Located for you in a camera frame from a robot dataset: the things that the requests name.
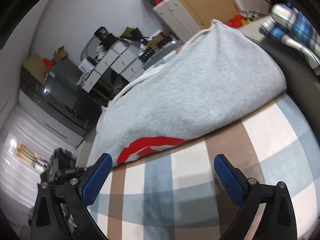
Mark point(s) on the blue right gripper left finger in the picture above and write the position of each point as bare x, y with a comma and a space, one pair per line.
93, 179

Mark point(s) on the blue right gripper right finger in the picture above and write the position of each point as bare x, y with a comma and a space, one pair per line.
232, 179

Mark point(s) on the grey hoodie with red print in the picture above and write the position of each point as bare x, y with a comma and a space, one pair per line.
218, 77

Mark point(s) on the white curtain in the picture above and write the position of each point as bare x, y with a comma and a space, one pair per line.
29, 136

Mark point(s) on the checked bed sheet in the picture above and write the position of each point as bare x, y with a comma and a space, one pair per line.
175, 194

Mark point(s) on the dark grey refrigerator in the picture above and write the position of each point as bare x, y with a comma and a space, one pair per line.
81, 107

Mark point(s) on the white electric kettle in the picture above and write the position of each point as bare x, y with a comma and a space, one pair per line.
87, 65

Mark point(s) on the cardboard box on fridge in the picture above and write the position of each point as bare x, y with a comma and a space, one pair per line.
59, 55

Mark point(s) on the white drawer desk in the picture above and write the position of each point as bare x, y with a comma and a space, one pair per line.
122, 59

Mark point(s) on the black coffee machine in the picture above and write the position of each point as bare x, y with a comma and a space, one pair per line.
107, 40

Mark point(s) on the silver suitcase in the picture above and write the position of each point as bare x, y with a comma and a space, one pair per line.
163, 48

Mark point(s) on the orange toy pile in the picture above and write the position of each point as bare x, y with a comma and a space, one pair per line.
242, 19

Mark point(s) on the blue white plaid blanket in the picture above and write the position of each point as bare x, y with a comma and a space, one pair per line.
287, 25

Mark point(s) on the white two-door cabinet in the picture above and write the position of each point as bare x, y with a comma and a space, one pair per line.
177, 18

